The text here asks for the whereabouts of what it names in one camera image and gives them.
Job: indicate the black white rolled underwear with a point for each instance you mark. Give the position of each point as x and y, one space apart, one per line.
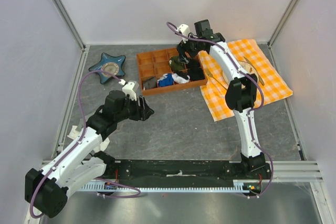
180 77

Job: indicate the aluminium front rail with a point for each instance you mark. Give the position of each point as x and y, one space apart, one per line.
288 171

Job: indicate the brass knife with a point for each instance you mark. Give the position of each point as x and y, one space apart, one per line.
259 76

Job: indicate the orange compartment organizer box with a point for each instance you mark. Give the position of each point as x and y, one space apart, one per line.
156 64

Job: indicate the orange checkered cloth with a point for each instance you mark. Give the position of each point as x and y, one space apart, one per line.
274 89

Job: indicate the grey rolled underwear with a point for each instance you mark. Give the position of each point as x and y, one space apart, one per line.
149 83

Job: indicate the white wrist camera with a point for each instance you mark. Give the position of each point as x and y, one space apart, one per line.
129 89
184 30

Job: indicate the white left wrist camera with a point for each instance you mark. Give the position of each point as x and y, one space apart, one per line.
129 89

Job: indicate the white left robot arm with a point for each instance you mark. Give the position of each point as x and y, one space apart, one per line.
48 189

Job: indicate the blue star shaped dish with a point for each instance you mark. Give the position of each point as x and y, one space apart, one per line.
108 67

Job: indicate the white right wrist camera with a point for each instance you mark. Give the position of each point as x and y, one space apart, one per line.
184 30

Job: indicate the blue white rolled underwear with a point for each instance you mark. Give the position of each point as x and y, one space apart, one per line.
166 80

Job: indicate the white underwear pile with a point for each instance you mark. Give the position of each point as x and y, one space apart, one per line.
75 131

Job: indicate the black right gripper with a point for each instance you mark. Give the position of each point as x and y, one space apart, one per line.
182 48

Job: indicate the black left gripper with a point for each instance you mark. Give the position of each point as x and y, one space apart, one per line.
142 113

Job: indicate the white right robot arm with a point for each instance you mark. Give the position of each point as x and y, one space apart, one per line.
242 88

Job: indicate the beige decorated plate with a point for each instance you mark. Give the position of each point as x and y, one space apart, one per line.
247 67

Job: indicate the aluminium frame post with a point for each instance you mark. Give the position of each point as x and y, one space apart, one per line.
69 23
284 18

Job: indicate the aluminium left frame post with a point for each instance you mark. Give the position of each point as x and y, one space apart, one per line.
69 23

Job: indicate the olive green underwear cream waistband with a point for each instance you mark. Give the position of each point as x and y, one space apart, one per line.
177 65

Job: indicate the aluminium right frame post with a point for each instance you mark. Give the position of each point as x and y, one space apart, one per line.
284 18

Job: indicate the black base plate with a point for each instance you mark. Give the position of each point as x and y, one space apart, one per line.
181 173

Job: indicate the light blue cable duct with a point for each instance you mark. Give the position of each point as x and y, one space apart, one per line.
104 187

